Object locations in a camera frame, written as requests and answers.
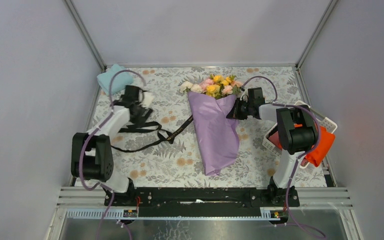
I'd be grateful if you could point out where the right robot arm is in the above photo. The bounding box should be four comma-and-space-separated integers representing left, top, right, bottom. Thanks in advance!
226, 87, 321, 206

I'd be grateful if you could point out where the pink fake flower stem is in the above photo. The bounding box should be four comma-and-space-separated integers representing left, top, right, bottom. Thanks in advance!
199, 78, 244, 97

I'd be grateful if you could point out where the white plastic basket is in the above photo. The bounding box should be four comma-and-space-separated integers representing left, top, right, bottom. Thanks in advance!
262, 109, 338, 157

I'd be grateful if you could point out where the white fake flower stem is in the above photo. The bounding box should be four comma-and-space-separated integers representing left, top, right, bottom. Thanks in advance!
179, 81, 204, 94

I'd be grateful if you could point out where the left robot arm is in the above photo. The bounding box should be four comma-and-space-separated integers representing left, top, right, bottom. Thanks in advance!
71, 85, 154, 206

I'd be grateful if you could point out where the black ribbon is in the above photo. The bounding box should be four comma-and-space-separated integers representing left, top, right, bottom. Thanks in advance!
111, 115, 194, 153

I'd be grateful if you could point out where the pink cloth in basket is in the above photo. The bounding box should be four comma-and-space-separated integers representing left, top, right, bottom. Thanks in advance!
267, 131, 282, 149

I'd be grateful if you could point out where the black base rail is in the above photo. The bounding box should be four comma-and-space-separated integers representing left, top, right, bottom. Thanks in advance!
104, 187, 300, 218

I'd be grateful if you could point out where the light blue folded towel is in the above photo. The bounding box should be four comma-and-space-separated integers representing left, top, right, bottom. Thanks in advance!
96, 63, 135, 97

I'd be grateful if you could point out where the orange cloth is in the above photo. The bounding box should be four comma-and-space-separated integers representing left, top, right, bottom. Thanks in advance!
300, 126, 336, 169

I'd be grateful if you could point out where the pink purple wrapping paper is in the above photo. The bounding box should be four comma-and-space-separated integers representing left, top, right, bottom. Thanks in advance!
187, 92, 240, 176

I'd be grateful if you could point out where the yellow fake flower stem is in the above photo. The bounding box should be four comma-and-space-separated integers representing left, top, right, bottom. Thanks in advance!
205, 74, 238, 100

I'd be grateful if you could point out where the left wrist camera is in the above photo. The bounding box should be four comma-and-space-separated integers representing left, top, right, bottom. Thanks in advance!
140, 91, 155, 108

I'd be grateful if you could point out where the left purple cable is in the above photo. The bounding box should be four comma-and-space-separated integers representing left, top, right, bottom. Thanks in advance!
78, 69, 148, 240

